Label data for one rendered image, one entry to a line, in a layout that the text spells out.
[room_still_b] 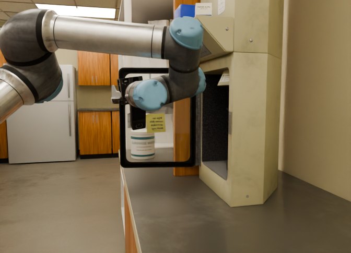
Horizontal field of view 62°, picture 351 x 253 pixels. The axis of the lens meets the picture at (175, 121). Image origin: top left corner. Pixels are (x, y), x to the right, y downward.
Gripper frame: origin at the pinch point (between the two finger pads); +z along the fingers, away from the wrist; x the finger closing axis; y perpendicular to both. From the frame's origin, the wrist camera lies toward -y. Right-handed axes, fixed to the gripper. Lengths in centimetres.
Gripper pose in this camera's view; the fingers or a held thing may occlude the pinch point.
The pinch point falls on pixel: (125, 98)
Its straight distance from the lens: 104.2
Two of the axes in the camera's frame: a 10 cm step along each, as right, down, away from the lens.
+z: -3.5, -1.1, 9.3
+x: -9.3, 1.7, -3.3
